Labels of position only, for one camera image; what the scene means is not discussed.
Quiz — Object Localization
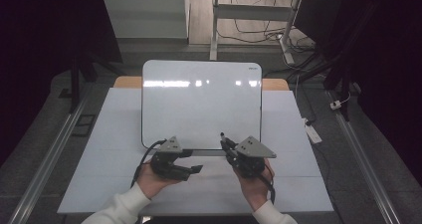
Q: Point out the white whiteboard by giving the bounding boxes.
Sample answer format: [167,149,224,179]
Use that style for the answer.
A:
[141,59,263,151]

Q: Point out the person's right hand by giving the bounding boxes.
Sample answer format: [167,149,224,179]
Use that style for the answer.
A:
[232,158,276,212]

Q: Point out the black curtain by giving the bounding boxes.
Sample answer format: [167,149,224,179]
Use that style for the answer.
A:
[293,0,422,178]
[0,0,123,167]

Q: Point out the black cables on floor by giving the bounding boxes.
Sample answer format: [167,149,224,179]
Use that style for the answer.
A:
[217,0,317,54]

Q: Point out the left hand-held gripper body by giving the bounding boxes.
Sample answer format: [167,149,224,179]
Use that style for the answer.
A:
[150,135,192,181]

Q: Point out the black floor plate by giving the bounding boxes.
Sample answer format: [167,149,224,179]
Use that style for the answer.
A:
[71,113,98,138]

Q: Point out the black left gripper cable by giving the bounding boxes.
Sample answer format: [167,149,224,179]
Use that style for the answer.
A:
[130,138,167,189]

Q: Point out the white metal desk frame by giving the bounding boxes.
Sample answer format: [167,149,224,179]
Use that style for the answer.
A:
[209,0,304,66]

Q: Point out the aluminium floor rail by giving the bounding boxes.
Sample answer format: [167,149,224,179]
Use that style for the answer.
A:
[7,93,93,224]
[325,90,403,224]

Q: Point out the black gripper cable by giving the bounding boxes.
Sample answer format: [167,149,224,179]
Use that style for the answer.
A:
[130,138,167,189]
[261,168,277,205]

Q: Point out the person's left hand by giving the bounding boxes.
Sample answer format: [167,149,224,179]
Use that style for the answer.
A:
[135,157,182,200]

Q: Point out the white power strip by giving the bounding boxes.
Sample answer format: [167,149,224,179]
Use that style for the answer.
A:
[302,117,323,145]

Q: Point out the white cabinet panel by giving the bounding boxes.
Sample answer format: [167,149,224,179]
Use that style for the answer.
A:
[101,0,191,40]

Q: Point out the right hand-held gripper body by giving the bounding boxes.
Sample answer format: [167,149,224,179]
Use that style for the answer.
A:
[234,135,278,179]

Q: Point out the black metal stand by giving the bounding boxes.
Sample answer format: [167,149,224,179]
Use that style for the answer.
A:
[58,49,124,114]
[287,4,379,122]

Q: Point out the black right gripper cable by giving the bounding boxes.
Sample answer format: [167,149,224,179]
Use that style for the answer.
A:
[261,168,277,205]

